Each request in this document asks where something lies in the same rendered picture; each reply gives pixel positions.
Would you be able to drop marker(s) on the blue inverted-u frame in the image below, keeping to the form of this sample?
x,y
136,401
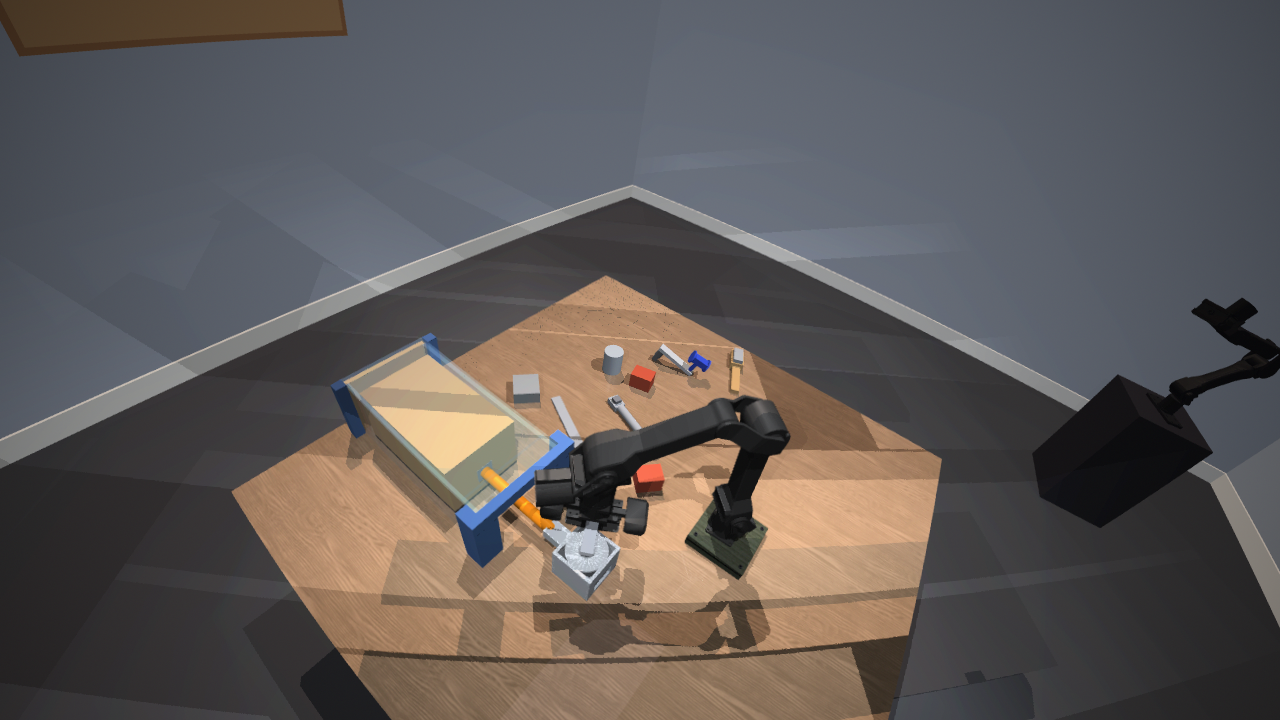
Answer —
x,y
483,528

